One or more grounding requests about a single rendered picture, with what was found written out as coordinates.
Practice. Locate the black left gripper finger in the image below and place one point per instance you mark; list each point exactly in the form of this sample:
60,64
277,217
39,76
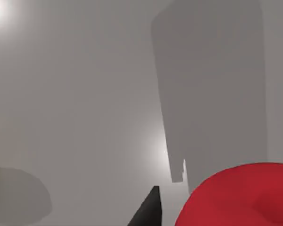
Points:
151,209

